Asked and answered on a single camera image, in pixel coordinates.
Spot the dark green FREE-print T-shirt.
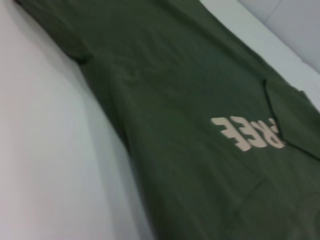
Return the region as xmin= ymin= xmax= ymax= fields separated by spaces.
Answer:
xmin=13 ymin=0 xmax=320 ymax=240

